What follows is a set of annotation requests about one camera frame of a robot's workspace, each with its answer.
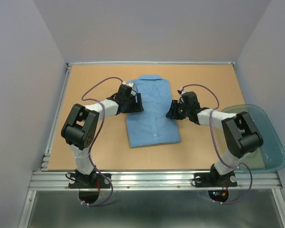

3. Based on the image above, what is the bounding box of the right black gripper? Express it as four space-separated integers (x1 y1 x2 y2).
166 99 190 119

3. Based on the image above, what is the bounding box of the blue long sleeve shirt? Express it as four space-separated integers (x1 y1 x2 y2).
126 75 181 148

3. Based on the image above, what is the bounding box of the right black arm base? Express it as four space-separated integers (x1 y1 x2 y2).
191 172 238 203

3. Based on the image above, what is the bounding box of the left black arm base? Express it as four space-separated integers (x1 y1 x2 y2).
65 170 111 206

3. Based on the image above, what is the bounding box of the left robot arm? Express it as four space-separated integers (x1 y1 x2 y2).
61 82 143 189

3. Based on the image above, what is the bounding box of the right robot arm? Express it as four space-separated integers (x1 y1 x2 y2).
166 89 264 187

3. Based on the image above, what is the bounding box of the translucent teal plastic bin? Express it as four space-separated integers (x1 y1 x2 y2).
223 104 285 173

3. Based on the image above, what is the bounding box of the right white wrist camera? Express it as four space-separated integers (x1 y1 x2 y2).
177 87 187 95

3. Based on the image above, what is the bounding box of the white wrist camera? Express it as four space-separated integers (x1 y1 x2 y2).
177 87 187 95
122 81 136 91

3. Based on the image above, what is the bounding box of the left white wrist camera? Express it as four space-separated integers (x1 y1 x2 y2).
122 81 136 91

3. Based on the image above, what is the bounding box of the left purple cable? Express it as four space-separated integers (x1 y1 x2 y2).
81 76 126 207

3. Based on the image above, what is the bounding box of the aluminium mounting rail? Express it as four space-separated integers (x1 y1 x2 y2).
19 169 282 228

